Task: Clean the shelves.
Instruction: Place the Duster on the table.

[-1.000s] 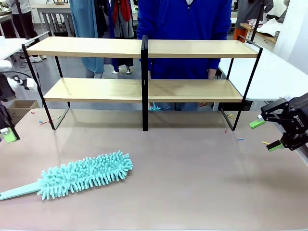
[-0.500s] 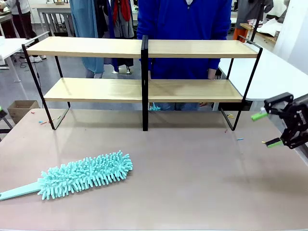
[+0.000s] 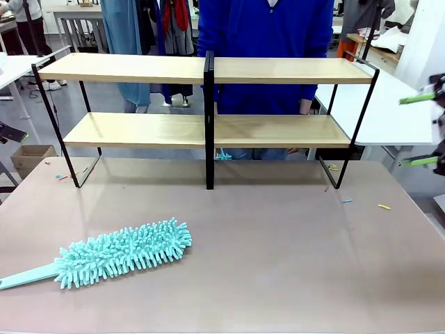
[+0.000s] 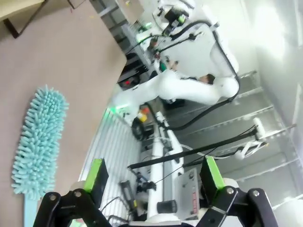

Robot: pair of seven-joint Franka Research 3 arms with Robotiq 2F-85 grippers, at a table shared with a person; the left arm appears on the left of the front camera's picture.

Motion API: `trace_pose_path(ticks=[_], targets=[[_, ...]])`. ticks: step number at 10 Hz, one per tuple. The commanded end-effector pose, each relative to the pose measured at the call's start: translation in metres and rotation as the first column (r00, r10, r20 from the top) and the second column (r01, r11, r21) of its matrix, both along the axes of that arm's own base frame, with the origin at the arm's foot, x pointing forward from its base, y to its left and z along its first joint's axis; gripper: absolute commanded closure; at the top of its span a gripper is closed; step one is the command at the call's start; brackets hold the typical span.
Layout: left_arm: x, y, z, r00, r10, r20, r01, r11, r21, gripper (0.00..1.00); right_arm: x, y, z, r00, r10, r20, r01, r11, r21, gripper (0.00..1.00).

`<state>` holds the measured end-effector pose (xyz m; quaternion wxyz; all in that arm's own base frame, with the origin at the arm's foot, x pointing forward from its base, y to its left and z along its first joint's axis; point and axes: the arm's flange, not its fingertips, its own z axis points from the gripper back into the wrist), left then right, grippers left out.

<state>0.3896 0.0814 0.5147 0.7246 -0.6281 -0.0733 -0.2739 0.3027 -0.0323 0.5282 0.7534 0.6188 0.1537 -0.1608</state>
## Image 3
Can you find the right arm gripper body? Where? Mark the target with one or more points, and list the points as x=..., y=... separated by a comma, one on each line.
x=438, y=121

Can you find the dark navy hanging garment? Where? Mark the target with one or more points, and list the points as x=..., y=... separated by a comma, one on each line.
x=146, y=24

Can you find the grey background desk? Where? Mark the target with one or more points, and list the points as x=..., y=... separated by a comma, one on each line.
x=69, y=14

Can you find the wooden shelf rack black frame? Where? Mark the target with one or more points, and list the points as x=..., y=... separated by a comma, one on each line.
x=156, y=67

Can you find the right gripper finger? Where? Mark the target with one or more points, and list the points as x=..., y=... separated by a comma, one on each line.
x=417, y=98
x=419, y=162

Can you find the cardboard box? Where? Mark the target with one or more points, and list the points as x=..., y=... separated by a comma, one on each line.
x=33, y=163

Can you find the royal blue hanging garment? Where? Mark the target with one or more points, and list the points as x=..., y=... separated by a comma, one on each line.
x=159, y=35

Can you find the long yellow scrap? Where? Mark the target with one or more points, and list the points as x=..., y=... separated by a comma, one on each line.
x=384, y=207

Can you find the person in blue sweater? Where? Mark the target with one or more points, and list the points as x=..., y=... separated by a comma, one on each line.
x=264, y=52

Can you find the white table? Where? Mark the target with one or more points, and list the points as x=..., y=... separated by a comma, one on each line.
x=393, y=115
x=17, y=67

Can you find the white sneaker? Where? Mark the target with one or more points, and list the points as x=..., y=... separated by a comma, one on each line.
x=57, y=84

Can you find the light blue hanging garment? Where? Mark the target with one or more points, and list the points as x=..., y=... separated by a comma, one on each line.
x=121, y=35

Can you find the person's left forearm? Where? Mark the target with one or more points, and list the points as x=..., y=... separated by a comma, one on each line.
x=306, y=106

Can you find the person's left hand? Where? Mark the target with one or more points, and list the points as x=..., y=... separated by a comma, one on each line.
x=294, y=150

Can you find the white cloth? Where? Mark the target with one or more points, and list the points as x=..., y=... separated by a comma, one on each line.
x=389, y=40

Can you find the red and grey hanging garment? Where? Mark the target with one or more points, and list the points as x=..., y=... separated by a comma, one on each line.
x=179, y=31

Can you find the wooden background table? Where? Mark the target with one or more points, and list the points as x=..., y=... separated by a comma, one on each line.
x=382, y=55

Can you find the background person black trousers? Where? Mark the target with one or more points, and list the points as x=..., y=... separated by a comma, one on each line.
x=24, y=38

